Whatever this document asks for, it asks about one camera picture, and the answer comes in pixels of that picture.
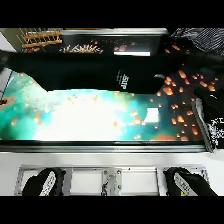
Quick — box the checked shirt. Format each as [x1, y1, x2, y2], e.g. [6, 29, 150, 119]
[169, 28, 224, 57]

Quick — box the silver frame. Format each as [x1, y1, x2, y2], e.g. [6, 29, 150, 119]
[0, 143, 215, 197]

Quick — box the black garment with white print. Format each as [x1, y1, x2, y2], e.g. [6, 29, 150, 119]
[193, 87, 224, 150]

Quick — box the black T-shirt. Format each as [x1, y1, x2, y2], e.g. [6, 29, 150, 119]
[0, 48, 224, 95]

